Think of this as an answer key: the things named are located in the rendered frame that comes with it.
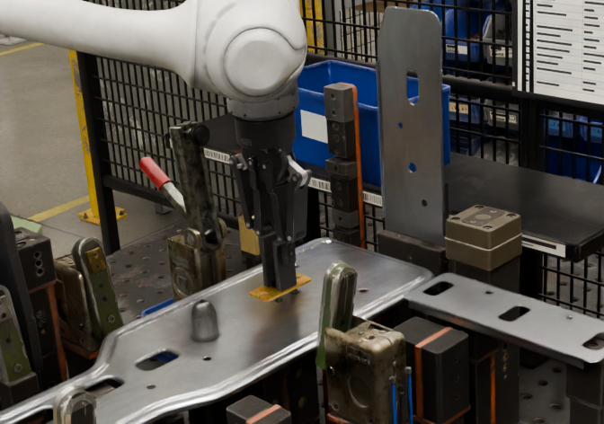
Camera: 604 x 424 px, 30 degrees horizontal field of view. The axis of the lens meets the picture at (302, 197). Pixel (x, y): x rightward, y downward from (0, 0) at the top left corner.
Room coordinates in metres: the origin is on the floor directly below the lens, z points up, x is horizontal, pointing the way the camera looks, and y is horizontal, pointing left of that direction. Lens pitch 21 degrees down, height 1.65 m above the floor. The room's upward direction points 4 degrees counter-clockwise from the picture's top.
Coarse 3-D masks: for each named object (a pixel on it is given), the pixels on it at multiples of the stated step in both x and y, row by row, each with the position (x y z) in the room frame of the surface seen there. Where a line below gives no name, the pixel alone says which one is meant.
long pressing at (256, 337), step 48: (336, 240) 1.54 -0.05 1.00; (240, 288) 1.39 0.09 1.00; (384, 288) 1.36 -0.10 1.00; (144, 336) 1.27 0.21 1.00; (192, 336) 1.26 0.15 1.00; (240, 336) 1.25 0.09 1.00; (288, 336) 1.24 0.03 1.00; (144, 384) 1.15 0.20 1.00; (192, 384) 1.14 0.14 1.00; (240, 384) 1.14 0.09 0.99
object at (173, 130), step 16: (176, 128) 1.45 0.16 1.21; (192, 128) 1.44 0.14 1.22; (208, 128) 1.45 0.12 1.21; (176, 144) 1.45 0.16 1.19; (192, 144) 1.47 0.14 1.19; (176, 160) 1.45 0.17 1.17; (192, 160) 1.46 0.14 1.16; (192, 176) 1.45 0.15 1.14; (208, 176) 1.46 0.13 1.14; (192, 192) 1.44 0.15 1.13; (208, 192) 1.45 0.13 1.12; (192, 208) 1.43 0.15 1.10; (208, 208) 1.46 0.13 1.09; (192, 224) 1.44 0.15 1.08; (208, 224) 1.46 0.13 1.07
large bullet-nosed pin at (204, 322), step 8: (200, 304) 1.25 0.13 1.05; (208, 304) 1.25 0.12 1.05; (192, 312) 1.25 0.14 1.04; (200, 312) 1.25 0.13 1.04; (208, 312) 1.25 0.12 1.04; (192, 320) 1.25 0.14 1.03; (200, 320) 1.24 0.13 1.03; (208, 320) 1.24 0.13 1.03; (216, 320) 1.25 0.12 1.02; (192, 328) 1.25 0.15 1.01; (200, 328) 1.24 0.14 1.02; (208, 328) 1.24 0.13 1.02; (216, 328) 1.25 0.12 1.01; (200, 336) 1.24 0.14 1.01; (208, 336) 1.24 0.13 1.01; (216, 336) 1.25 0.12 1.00
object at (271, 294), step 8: (296, 272) 1.38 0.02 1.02; (272, 280) 1.34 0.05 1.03; (304, 280) 1.36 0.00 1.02; (256, 288) 1.34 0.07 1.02; (264, 288) 1.34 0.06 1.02; (272, 288) 1.34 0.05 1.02; (288, 288) 1.33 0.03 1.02; (256, 296) 1.32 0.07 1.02; (264, 296) 1.31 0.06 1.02; (272, 296) 1.31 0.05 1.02
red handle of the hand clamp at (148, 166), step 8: (144, 160) 1.53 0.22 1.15; (152, 160) 1.53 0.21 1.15; (144, 168) 1.52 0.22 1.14; (152, 168) 1.52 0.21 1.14; (160, 168) 1.52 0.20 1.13; (152, 176) 1.51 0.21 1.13; (160, 176) 1.51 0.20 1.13; (160, 184) 1.50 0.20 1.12; (168, 184) 1.50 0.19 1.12; (168, 192) 1.49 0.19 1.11; (176, 192) 1.49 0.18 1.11; (176, 200) 1.48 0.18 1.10; (176, 208) 1.48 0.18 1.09; (184, 208) 1.47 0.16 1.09; (184, 216) 1.47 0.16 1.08; (208, 232) 1.44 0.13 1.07
